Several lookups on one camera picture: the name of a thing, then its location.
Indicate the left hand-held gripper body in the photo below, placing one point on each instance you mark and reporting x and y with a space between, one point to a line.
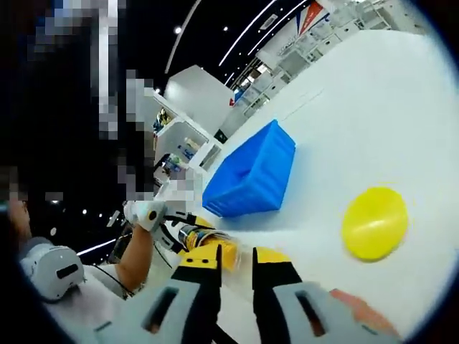
145 213

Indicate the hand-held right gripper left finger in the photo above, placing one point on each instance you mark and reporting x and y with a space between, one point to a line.
143 308

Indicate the green printed chip container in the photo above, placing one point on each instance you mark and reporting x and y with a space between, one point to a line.
201 236

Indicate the pile of snack bags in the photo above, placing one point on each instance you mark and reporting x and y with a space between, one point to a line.
163 120

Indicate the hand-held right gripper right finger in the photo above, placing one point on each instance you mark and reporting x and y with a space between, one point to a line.
287 311

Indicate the row of drink bottles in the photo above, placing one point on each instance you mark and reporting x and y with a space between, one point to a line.
184 152

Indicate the yellow plastic container lid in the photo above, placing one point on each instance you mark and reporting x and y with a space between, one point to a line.
376 222

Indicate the long ceiling light strip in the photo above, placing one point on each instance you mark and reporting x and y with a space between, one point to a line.
183 32

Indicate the rows of white office desks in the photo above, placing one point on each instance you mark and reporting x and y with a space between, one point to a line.
308 53

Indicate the white square pillar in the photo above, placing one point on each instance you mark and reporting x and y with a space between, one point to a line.
201 96

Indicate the blue plastic box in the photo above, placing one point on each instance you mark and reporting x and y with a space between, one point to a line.
258 168

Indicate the white chest-worn device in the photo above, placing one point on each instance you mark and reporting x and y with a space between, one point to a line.
54 268

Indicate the white display shelf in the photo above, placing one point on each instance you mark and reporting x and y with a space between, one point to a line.
179 143

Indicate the orange and blue wall banner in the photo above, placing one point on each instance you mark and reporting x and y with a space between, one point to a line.
310 16

